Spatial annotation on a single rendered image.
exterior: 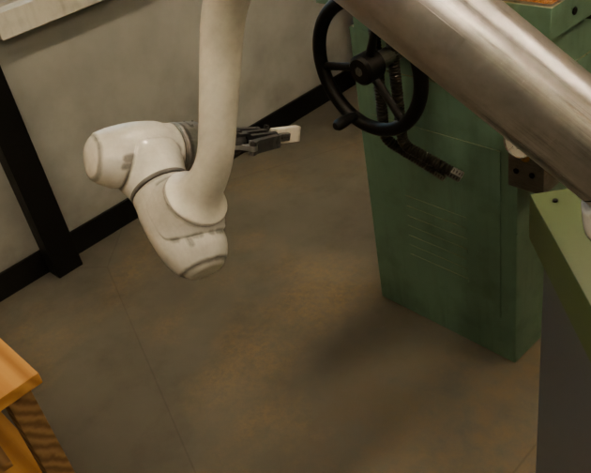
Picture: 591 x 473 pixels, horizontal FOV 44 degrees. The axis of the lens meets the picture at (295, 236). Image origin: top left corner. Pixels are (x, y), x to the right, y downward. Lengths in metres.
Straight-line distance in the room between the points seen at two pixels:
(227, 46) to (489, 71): 0.41
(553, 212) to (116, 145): 0.69
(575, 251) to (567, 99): 0.41
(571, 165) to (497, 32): 0.15
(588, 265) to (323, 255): 1.32
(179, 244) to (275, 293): 1.11
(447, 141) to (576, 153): 0.89
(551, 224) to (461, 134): 0.49
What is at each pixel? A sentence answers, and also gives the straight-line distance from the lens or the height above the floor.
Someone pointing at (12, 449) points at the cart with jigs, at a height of 0.18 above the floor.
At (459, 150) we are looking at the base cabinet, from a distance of 1.62.
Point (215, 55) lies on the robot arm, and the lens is 1.01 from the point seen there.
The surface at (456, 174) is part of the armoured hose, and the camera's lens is 1.52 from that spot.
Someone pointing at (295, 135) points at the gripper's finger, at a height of 0.72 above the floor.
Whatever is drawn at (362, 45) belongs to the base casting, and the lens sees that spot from 1.69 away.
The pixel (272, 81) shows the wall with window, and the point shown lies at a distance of 3.03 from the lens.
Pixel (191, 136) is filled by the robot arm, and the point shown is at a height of 0.83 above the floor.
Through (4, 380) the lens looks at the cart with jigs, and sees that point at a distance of 1.37.
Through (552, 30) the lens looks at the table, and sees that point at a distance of 1.39.
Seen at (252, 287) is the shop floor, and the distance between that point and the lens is 2.22.
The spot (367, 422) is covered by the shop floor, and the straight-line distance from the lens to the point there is 1.78.
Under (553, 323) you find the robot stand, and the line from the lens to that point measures 1.26.
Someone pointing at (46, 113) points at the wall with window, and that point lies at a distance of 2.46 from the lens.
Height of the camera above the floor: 1.36
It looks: 34 degrees down
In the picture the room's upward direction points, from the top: 11 degrees counter-clockwise
